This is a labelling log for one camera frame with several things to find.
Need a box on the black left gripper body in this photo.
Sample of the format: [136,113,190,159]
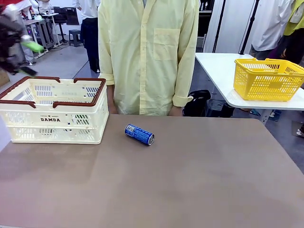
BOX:
[0,10,27,73]

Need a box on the green drink can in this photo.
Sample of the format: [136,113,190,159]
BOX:
[20,35,45,54]
[70,114,83,126]

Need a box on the blue drink can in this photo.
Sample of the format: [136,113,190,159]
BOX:
[124,123,155,147]

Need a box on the person's right forearm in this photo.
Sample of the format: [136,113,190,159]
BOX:
[106,84,116,106]

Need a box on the cream shopping basket brown rim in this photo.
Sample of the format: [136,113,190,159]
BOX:
[0,76,110,145]

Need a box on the yellow plastic basket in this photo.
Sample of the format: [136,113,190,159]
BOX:
[234,58,304,102]

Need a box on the person's left hand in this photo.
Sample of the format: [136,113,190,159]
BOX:
[170,105,183,116]

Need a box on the person in grey trousers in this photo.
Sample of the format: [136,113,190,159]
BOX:
[0,0,36,66]

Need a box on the brown cardboard box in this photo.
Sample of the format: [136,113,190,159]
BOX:
[0,71,10,87]

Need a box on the grey workbench desk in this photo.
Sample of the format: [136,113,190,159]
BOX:
[23,13,61,57]

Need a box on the black monitor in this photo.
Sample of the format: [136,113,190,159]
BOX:
[53,6,80,26]

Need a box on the grey plastic stool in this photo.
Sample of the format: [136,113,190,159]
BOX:
[68,29,84,48]

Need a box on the person in navy apron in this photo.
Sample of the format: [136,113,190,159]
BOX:
[72,0,102,73]

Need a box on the person in yellow shirt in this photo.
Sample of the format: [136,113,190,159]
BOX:
[97,0,200,116]

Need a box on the black rounded bag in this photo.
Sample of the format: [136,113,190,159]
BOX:
[184,89,212,117]

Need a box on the black shelving unit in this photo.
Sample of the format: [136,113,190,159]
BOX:
[197,0,216,52]

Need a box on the white side table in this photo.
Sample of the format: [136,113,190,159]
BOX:
[194,52,304,125]

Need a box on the thin black stand pole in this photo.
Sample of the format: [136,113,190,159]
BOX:
[212,0,226,53]

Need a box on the black tripod pole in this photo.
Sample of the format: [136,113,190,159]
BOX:
[239,0,261,55]

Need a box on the person in white shirt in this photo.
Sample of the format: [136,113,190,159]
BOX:
[249,0,294,60]

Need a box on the person in yellow vest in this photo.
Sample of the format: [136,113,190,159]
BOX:
[276,0,304,65]

